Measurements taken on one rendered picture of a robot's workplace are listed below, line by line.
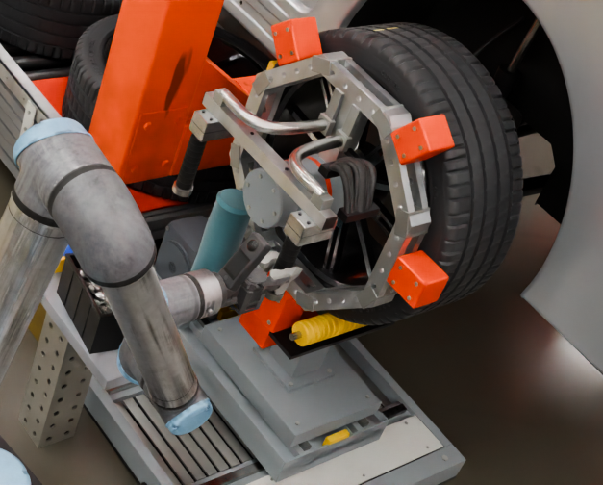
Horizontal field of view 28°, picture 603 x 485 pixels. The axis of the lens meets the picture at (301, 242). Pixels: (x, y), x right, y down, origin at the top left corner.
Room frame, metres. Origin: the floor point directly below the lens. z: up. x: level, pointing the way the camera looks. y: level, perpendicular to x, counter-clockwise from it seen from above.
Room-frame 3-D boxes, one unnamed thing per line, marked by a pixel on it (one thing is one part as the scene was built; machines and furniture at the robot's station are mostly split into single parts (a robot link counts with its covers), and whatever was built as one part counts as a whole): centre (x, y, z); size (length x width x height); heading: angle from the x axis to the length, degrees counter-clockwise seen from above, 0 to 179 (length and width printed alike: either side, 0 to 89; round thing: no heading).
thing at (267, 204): (2.14, 0.05, 0.85); 0.21 x 0.14 x 0.14; 142
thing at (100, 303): (1.97, 0.34, 0.51); 0.20 x 0.14 x 0.13; 44
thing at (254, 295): (1.82, 0.09, 0.80); 0.12 x 0.08 x 0.09; 142
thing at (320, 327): (2.21, -0.15, 0.51); 0.29 x 0.06 x 0.06; 142
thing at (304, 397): (2.34, -0.10, 0.32); 0.40 x 0.30 x 0.28; 52
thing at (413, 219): (2.20, 0.00, 0.85); 0.54 x 0.07 x 0.54; 52
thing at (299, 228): (1.93, 0.00, 0.93); 0.09 x 0.05 x 0.05; 142
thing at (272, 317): (2.23, -0.02, 0.48); 0.16 x 0.12 x 0.17; 142
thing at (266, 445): (2.35, -0.08, 0.13); 0.50 x 0.36 x 0.10; 52
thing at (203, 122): (2.14, 0.26, 0.93); 0.09 x 0.05 x 0.05; 142
